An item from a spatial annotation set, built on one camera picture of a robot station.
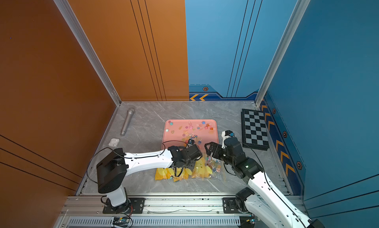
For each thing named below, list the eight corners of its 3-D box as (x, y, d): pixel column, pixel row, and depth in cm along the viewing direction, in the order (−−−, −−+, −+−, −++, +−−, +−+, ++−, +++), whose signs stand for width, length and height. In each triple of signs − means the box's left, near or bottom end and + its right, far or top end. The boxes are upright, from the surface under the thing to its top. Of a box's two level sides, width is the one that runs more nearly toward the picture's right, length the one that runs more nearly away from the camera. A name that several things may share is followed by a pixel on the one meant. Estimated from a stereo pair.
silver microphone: (120, 135, 103) (118, 133, 100) (130, 110, 118) (128, 107, 115) (125, 135, 103) (123, 133, 100) (134, 110, 118) (133, 107, 115)
